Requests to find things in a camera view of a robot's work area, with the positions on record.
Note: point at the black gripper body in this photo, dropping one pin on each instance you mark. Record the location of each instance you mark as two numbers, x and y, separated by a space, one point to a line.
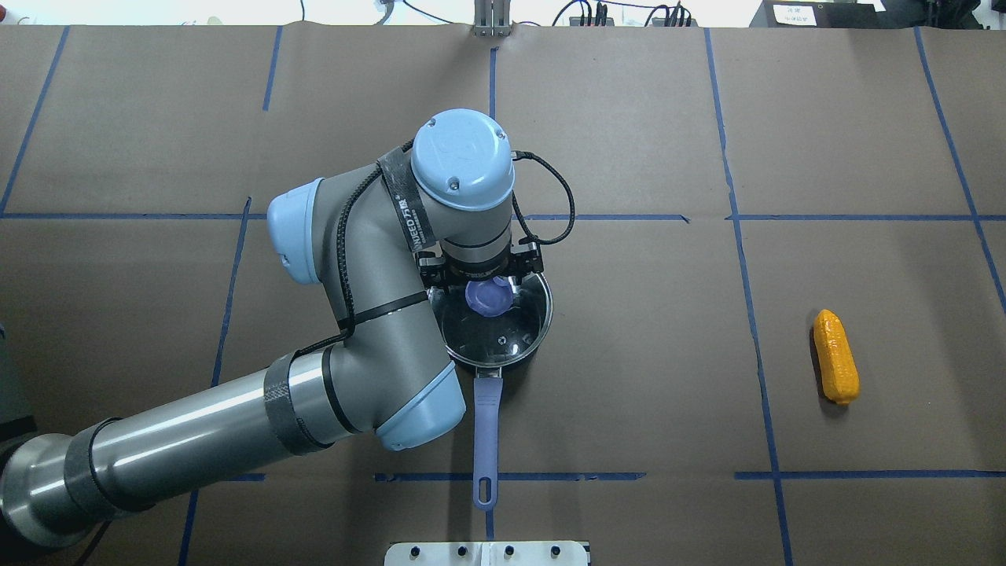
434 275

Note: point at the glass pot lid purple knob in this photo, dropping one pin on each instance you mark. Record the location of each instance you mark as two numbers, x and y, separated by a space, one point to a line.
494 323

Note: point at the dark blue saucepan purple handle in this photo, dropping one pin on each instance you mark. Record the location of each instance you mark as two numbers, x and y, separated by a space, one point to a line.
487 398

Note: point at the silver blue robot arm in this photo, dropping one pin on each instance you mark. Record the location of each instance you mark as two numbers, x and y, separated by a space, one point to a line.
431 214

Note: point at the yellow toy corn cob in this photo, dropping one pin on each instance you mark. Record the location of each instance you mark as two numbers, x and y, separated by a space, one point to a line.
839 377

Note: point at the black box with label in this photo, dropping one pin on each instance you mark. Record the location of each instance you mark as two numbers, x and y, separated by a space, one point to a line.
815 14

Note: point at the silver aluminium frame post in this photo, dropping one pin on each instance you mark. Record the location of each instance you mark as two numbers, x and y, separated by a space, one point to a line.
492 18

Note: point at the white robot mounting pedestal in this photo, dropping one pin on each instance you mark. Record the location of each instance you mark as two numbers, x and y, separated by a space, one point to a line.
557 552

